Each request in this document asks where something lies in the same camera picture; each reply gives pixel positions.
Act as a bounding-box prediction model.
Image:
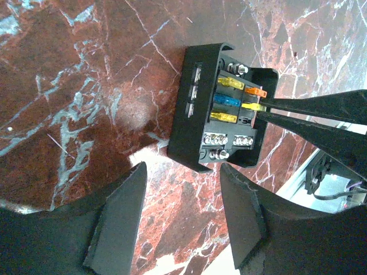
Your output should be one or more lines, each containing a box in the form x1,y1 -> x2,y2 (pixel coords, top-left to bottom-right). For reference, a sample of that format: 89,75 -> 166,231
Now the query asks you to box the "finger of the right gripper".
260,89 -> 366,124
257,111 -> 366,179

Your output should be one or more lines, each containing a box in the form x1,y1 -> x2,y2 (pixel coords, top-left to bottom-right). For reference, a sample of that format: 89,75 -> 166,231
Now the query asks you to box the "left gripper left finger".
83,162 -> 147,274

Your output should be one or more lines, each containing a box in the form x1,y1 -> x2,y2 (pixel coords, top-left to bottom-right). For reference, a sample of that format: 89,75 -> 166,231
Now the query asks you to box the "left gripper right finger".
220,163 -> 268,269

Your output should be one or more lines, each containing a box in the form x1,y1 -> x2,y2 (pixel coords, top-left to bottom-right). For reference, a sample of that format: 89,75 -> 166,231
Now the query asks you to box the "yellow blade fuse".
241,103 -> 267,112

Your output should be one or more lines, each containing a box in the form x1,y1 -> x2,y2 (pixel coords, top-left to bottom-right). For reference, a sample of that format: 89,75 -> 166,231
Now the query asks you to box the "black fuse box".
167,43 -> 279,173

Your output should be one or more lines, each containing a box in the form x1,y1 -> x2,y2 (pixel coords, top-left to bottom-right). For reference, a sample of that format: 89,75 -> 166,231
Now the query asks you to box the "blue blade fuse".
213,93 -> 241,107

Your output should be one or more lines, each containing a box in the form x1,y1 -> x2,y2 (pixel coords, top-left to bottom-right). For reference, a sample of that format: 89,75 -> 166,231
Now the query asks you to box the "yellow fuse in box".
217,77 -> 245,91

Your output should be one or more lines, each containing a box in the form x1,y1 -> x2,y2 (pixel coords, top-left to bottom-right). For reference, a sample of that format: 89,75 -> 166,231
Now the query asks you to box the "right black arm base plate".
304,151 -> 331,195

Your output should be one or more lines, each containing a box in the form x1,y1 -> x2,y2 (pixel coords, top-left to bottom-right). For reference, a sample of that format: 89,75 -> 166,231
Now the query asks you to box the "aluminium rail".
276,149 -> 348,213

